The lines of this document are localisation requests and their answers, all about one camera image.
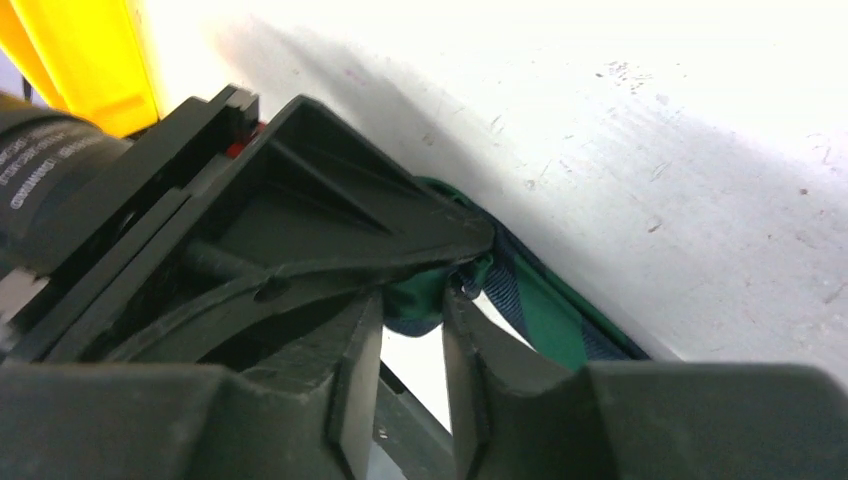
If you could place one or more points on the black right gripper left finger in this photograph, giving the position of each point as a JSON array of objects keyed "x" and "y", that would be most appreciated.
[{"x": 305, "y": 412}]

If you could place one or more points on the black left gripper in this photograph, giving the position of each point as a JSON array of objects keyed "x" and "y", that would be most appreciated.
[{"x": 163, "y": 247}]

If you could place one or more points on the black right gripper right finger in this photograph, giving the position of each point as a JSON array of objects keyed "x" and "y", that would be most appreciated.
[{"x": 515, "y": 414}]

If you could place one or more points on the green navy striped tie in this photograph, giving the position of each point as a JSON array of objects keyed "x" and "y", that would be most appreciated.
[{"x": 548, "y": 314}]

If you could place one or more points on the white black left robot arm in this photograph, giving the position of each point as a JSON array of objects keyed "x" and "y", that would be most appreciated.
[{"x": 209, "y": 227}]

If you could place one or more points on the yellow plastic tray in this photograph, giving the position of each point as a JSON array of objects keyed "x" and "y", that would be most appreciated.
[{"x": 84, "y": 58}]

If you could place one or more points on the aluminium black mounting rail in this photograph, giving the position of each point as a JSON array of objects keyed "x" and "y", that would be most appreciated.
[{"x": 408, "y": 441}]

